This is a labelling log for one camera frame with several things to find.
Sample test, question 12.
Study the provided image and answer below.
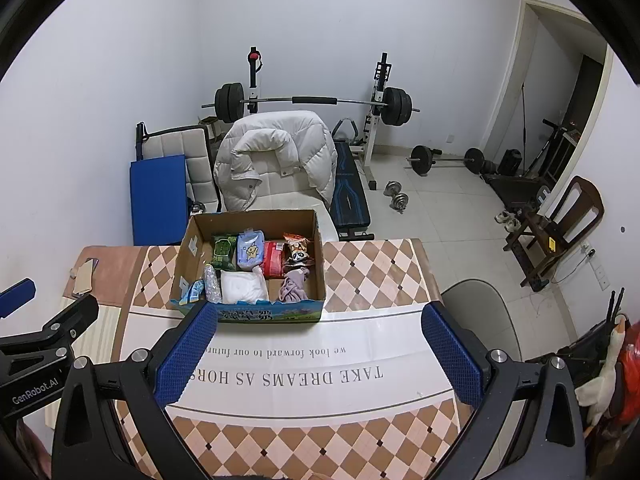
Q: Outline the blue folded mat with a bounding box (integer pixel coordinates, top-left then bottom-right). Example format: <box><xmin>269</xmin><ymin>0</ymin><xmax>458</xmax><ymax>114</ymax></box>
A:
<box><xmin>129</xmin><ymin>155</ymin><xmax>193</xmax><ymax>247</ymax></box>

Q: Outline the white leather chair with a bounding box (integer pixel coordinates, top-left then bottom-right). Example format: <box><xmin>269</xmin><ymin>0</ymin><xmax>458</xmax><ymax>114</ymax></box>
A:
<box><xmin>250</xmin><ymin>160</ymin><xmax>341</xmax><ymax>243</ymax></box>

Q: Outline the black floor exercise machine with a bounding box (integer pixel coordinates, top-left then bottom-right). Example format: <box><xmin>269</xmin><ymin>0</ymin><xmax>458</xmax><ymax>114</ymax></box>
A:
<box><xmin>482</xmin><ymin>172</ymin><xmax>551</xmax><ymax>211</ymax></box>

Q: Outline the small clear blue packet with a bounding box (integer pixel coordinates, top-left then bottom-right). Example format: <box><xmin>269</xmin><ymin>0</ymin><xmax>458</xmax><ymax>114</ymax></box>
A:
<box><xmin>179</xmin><ymin>279</ymin><xmax>207</xmax><ymax>307</ymax></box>

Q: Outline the red orange bag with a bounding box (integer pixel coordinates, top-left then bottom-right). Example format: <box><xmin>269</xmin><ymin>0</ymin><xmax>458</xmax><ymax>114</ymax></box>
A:
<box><xmin>617</xmin><ymin>335</ymin><xmax>640</xmax><ymax>423</ymax></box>

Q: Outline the black metal frame stand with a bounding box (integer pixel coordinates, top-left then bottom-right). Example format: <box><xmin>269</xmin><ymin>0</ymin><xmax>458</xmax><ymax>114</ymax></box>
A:
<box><xmin>520</xmin><ymin>82</ymin><xmax>581</xmax><ymax>186</ymax></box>

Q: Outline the white door frame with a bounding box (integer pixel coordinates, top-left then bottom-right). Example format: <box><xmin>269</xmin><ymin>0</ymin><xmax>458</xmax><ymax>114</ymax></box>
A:
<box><xmin>480</xmin><ymin>0</ymin><xmax>616</xmax><ymax>311</ymax></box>

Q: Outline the white barbell rack bench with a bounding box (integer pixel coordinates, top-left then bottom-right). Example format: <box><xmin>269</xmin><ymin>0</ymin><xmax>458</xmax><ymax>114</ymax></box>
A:
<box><xmin>245</xmin><ymin>47</ymin><xmax>396</xmax><ymax>241</ymax></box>

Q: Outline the dark wooden chair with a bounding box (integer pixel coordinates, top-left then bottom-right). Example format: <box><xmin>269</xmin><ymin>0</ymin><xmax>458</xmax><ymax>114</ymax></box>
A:
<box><xmin>502</xmin><ymin>176</ymin><xmax>605</xmax><ymax>293</ymax></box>

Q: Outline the panda snack packet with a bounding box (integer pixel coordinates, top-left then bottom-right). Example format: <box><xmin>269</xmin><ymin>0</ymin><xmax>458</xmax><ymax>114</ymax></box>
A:
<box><xmin>282</xmin><ymin>232</ymin><xmax>315</xmax><ymax>268</ymax></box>

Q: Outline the printed cardboard box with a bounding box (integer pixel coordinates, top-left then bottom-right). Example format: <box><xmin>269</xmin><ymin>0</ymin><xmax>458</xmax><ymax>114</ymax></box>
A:
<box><xmin>170</xmin><ymin>208</ymin><xmax>328</xmax><ymax>324</ymax></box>

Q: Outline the white goose plush toy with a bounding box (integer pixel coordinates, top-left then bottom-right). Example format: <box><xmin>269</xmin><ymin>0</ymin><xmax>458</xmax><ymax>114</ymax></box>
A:
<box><xmin>575</xmin><ymin>320</ymin><xmax>632</xmax><ymax>428</ymax></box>

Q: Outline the brown cardboard piece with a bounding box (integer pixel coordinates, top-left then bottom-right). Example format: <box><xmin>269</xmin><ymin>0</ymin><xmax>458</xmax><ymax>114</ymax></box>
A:
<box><xmin>70</xmin><ymin>260</ymin><xmax>96</xmax><ymax>295</ymax></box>

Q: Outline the checkered printed tablecloth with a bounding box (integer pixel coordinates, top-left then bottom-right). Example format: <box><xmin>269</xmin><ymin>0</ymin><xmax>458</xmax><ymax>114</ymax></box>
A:
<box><xmin>44</xmin><ymin>237</ymin><xmax>473</xmax><ymax>480</ymax></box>

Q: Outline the clear yellow-edged packet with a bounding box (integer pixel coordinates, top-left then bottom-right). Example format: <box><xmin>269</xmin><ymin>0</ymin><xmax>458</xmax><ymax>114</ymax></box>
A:
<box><xmin>202</xmin><ymin>262</ymin><xmax>223</xmax><ymax>303</ymax></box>

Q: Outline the blue tissue packet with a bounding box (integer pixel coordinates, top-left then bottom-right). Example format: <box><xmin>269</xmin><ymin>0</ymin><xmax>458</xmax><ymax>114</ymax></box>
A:
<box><xmin>236</xmin><ymin>230</ymin><xmax>266</xmax><ymax>270</ymax></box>

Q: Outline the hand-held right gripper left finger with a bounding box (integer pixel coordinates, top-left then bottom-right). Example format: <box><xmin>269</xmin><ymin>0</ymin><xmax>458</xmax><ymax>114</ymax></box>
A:
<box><xmin>52</xmin><ymin>301</ymin><xmax>219</xmax><ymax>480</ymax></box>

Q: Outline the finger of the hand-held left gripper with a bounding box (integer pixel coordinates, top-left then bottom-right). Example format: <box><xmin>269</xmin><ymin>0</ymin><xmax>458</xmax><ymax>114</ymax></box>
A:
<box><xmin>0</xmin><ymin>294</ymin><xmax>99</xmax><ymax>361</ymax></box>
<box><xmin>0</xmin><ymin>279</ymin><xmax>37</xmax><ymax>317</ymax></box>

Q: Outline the black metal equipment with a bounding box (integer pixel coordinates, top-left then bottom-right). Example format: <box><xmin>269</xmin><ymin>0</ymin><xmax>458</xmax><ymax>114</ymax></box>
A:
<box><xmin>525</xmin><ymin>322</ymin><xmax>621</xmax><ymax>363</ymax></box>

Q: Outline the red snack packet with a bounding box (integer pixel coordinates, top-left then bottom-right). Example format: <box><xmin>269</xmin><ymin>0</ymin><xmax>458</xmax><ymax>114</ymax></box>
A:
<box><xmin>262</xmin><ymin>241</ymin><xmax>288</xmax><ymax>278</ymax></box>

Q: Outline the green wet wipes packet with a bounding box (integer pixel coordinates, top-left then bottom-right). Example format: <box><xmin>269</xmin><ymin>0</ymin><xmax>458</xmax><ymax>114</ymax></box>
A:
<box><xmin>210</xmin><ymin>232</ymin><xmax>240</xmax><ymax>268</ymax></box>

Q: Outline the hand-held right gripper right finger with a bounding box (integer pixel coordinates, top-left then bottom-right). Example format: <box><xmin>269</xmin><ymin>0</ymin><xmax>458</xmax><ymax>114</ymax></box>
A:
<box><xmin>421</xmin><ymin>302</ymin><xmax>586</xmax><ymax>480</ymax></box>

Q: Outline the grey round chair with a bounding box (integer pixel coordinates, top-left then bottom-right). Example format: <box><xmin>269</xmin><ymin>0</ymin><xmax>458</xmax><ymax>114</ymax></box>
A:
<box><xmin>440</xmin><ymin>280</ymin><xmax>526</xmax><ymax>363</ymax></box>

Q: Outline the black racked barbell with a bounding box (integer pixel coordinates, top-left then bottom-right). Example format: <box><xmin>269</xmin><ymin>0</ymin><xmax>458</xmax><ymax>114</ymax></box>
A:
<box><xmin>201</xmin><ymin>82</ymin><xmax>421</xmax><ymax>127</ymax></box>

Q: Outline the white quilted folding chair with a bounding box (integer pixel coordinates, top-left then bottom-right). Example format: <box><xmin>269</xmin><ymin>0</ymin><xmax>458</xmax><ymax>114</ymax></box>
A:
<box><xmin>135</xmin><ymin>121</ymin><xmax>221</xmax><ymax>211</ymax></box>

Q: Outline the dark smartphone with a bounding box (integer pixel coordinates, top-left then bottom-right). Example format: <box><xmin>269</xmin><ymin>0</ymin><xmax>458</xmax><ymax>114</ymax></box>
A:
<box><xmin>70</xmin><ymin>258</ymin><xmax>100</xmax><ymax>297</ymax></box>

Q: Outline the grey pink cloth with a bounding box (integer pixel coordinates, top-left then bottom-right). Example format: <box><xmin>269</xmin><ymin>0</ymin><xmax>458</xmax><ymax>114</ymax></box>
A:
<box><xmin>278</xmin><ymin>268</ymin><xmax>313</xmax><ymax>304</ymax></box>

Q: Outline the black floor barbell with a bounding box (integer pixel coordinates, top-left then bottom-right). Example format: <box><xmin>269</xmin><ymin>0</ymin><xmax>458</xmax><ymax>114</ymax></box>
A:
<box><xmin>406</xmin><ymin>145</ymin><xmax>486</xmax><ymax>177</ymax></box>

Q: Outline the white soft bag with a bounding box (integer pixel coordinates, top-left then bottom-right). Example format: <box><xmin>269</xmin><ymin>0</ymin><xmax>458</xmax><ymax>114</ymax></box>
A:
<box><xmin>220</xmin><ymin>266</ymin><xmax>271</xmax><ymax>305</ymax></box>

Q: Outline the white puffer jacket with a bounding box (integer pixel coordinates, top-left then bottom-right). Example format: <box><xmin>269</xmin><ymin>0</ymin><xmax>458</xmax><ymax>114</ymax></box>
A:
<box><xmin>213</xmin><ymin>110</ymin><xmax>338</xmax><ymax>213</ymax></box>

